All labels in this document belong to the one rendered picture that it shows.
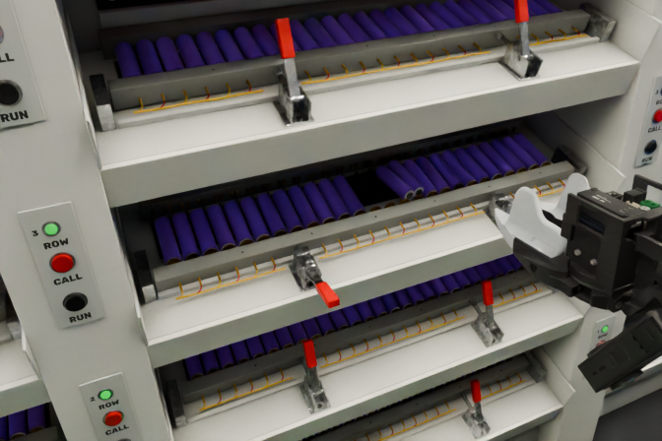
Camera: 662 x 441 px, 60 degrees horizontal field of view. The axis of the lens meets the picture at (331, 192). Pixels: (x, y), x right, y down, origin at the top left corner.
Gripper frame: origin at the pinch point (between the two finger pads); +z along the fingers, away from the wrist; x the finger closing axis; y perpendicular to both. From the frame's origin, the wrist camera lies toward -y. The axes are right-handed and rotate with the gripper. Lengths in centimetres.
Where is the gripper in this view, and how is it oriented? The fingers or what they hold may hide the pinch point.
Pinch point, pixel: (520, 219)
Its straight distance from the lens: 57.0
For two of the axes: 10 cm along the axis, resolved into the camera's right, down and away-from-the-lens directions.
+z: -3.9, -3.7, 8.4
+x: -9.2, 2.2, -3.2
